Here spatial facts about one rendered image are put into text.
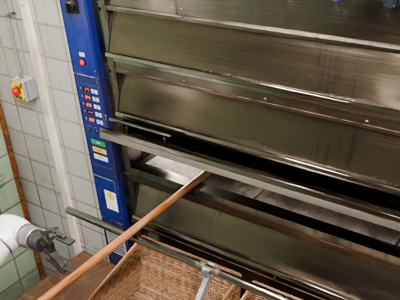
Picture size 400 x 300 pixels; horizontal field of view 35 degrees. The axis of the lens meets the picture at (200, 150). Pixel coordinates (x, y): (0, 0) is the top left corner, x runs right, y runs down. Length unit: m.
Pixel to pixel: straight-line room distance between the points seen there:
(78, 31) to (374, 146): 1.28
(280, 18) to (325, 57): 0.19
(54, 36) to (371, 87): 1.45
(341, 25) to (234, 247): 1.07
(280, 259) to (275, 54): 0.83
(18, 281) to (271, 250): 1.80
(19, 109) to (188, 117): 1.12
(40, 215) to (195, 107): 1.48
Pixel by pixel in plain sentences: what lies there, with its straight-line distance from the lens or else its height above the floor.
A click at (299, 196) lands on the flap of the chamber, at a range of 2.13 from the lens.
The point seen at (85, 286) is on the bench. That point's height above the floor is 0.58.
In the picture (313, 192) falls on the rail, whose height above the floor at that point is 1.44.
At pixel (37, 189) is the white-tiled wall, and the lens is 3.54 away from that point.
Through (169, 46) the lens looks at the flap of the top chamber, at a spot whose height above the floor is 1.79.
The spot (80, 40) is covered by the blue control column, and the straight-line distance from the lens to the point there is 2.71.
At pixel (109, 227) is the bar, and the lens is 2.50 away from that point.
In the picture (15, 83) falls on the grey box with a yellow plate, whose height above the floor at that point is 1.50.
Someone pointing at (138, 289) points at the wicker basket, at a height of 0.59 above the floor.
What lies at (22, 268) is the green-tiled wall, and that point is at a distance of 3.88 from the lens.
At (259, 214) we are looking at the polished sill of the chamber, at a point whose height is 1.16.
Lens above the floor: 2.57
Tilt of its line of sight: 28 degrees down
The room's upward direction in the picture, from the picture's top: 6 degrees counter-clockwise
